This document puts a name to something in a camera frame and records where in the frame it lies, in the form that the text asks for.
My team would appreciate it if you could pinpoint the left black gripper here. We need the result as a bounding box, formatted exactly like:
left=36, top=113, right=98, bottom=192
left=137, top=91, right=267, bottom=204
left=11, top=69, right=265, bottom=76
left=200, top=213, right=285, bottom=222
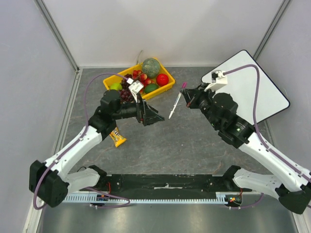
left=112, top=92, right=164, bottom=126

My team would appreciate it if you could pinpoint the white marker with pink cap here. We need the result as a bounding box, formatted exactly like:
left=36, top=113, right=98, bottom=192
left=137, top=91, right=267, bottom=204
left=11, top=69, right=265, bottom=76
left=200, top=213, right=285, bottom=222
left=168, top=82, right=187, bottom=119

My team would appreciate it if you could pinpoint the white whiteboard black frame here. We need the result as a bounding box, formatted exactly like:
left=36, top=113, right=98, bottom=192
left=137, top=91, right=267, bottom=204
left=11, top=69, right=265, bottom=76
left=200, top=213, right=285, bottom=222
left=213, top=50, right=290, bottom=124

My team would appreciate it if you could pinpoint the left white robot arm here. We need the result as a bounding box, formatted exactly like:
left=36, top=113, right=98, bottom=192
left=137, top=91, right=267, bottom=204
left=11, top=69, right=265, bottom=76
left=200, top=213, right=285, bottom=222
left=29, top=90, right=165, bottom=210

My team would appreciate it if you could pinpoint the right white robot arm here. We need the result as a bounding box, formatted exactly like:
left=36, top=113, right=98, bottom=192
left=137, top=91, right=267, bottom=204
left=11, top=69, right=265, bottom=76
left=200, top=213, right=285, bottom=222
left=180, top=86, right=311, bottom=215

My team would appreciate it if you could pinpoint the green avocado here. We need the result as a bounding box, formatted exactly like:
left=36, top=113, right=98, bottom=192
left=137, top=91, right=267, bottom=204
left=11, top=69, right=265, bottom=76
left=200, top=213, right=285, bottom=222
left=144, top=83, right=158, bottom=94

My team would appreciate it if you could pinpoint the dark purple grape bunch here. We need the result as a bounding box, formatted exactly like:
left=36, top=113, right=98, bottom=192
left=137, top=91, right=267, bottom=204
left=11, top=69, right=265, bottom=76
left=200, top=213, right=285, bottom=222
left=120, top=79, right=134, bottom=102

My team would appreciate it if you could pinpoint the red apple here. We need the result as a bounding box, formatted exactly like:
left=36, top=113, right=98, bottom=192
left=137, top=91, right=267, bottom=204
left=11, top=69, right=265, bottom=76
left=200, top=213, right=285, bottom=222
left=156, top=73, right=169, bottom=86

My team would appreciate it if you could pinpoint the yellow candy packet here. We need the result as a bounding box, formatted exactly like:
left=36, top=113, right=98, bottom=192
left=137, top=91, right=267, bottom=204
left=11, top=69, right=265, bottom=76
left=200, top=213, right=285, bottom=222
left=109, top=127, right=127, bottom=148

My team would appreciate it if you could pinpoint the red peach slices cluster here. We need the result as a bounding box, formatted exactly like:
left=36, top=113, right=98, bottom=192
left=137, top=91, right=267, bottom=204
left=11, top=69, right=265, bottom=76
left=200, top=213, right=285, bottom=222
left=132, top=70, right=155, bottom=87

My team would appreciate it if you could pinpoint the yellow plastic tray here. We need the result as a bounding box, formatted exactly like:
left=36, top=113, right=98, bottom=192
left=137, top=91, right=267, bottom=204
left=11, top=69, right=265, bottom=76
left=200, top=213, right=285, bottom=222
left=103, top=63, right=175, bottom=100

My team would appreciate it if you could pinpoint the green netted melon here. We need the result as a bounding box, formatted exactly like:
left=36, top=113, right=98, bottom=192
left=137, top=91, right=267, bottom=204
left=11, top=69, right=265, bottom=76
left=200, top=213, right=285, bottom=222
left=142, top=58, right=161, bottom=79

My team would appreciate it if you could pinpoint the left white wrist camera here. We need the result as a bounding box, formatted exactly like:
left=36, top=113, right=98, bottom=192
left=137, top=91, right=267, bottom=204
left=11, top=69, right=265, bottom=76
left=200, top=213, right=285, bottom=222
left=126, top=78, right=144, bottom=102

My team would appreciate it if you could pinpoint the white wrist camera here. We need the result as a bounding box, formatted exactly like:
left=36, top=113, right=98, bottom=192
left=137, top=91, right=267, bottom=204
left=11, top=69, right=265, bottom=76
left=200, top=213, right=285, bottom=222
left=204, top=70, right=228, bottom=92
left=126, top=78, right=144, bottom=102

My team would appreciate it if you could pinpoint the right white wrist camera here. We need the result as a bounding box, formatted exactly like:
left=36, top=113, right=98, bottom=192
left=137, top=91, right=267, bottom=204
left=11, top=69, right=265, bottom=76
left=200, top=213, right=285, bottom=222
left=204, top=70, right=228, bottom=92

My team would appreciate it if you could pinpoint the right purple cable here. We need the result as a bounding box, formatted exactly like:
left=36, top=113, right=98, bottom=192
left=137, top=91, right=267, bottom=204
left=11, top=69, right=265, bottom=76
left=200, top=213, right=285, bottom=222
left=225, top=64, right=311, bottom=210

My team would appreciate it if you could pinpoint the purple cable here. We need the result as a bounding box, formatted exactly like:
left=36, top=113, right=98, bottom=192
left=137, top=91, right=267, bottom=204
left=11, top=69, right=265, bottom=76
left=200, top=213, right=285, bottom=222
left=33, top=72, right=133, bottom=211
left=225, top=64, right=311, bottom=210

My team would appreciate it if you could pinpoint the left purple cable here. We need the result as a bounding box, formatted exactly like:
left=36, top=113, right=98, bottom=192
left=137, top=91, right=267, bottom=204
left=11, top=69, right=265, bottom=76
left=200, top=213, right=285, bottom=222
left=33, top=72, right=133, bottom=211

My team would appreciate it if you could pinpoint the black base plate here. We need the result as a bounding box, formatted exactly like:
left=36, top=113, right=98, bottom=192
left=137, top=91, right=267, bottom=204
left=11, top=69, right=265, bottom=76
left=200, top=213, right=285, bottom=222
left=79, top=173, right=253, bottom=200

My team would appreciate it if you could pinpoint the white slotted cable duct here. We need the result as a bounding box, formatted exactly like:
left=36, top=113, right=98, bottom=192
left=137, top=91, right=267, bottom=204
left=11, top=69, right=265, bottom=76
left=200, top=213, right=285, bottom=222
left=63, top=191, right=228, bottom=204

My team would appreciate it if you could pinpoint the right aluminium frame post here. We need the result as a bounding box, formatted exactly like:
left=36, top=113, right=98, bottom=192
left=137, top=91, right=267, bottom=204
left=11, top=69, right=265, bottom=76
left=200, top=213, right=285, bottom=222
left=253, top=0, right=292, bottom=60

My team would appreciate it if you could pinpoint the aluminium frame post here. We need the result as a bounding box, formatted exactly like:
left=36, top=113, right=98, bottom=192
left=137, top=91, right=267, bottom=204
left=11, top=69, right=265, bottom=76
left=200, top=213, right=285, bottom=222
left=253, top=0, right=292, bottom=60
left=34, top=0, right=80, bottom=72

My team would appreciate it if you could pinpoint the left aluminium frame post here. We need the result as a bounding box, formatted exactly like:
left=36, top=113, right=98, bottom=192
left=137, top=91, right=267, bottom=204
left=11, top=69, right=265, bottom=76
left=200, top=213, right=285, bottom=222
left=34, top=0, right=80, bottom=72

